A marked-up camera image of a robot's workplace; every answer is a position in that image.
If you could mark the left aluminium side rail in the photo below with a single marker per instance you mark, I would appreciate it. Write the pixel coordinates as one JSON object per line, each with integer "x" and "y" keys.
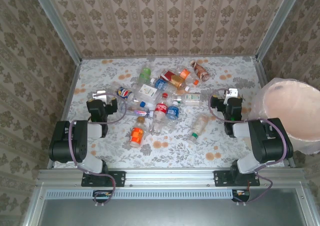
{"x": 70, "y": 88}

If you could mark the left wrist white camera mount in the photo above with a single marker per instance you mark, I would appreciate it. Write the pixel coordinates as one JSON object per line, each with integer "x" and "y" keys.
{"x": 100, "y": 94}

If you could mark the floral tablecloth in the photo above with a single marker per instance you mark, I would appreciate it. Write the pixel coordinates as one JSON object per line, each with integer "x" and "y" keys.
{"x": 175, "y": 158}

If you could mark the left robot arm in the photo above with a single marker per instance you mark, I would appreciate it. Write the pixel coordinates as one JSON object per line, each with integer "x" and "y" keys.
{"x": 65, "y": 140}

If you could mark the large clear blue cap bottle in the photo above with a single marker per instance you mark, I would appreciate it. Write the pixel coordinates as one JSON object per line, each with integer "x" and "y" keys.
{"x": 147, "y": 92}

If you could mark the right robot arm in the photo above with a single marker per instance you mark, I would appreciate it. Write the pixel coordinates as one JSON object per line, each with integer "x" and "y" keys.
{"x": 270, "y": 140}

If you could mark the orange label brown cap bottle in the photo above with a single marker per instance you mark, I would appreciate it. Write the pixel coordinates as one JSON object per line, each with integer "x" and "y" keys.
{"x": 137, "y": 135}

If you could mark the purple label clear bottle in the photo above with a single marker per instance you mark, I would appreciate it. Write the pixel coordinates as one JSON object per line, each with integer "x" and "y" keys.
{"x": 140, "y": 112}

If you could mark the white plastic bin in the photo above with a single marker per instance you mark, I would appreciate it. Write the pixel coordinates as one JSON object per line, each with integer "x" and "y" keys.
{"x": 257, "y": 103}

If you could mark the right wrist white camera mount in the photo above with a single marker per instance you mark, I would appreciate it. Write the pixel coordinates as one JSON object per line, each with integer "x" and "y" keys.
{"x": 232, "y": 92}

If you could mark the blue label white cap bottle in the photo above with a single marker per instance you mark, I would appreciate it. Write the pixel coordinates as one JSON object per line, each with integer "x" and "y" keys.
{"x": 161, "y": 84}

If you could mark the white green label clear bottle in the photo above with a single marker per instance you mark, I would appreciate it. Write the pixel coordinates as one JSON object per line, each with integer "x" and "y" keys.
{"x": 192, "y": 97}

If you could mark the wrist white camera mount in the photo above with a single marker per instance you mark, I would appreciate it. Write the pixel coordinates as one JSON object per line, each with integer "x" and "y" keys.
{"x": 232, "y": 92}
{"x": 100, "y": 94}

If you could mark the grey metal tray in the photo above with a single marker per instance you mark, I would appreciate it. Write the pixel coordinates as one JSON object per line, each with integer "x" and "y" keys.
{"x": 162, "y": 213}

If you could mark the Pepsi plastic bottle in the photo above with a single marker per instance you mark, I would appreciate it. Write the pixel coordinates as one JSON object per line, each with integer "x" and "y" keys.
{"x": 125, "y": 93}

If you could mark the Coca-Cola plastic bottle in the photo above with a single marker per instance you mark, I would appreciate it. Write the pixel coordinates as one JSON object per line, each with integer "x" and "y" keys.
{"x": 160, "y": 108}

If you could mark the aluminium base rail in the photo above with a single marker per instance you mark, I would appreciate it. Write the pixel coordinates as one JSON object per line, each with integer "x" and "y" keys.
{"x": 170, "y": 177}

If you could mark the left aluminium frame post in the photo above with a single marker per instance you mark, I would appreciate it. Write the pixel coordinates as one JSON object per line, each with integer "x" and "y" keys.
{"x": 58, "y": 23}

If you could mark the green label plastic bottle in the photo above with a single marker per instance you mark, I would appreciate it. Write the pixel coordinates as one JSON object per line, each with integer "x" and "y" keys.
{"x": 145, "y": 73}

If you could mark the clear green cap bottle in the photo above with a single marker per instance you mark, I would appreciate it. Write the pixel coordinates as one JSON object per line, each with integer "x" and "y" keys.
{"x": 198, "y": 127}

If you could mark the blue label water bottle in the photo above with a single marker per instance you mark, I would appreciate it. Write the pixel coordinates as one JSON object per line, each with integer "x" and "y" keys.
{"x": 172, "y": 112}

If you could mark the brown drink plastic bottle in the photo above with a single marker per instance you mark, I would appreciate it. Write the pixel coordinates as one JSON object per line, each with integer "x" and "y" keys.
{"x": 201, "y": 72}

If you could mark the aluminium frame post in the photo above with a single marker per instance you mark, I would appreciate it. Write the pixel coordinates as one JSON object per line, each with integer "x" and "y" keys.
{"x": 277, "y": 23}
{"x": 58, "y": 23}

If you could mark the right aluminium frame post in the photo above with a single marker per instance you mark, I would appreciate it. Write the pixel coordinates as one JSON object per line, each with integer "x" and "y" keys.
{"x": 277, "y": 23}

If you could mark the red label tea bottle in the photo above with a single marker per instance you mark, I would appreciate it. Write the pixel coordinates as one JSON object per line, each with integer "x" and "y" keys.
{"x": 172, "y": 78}

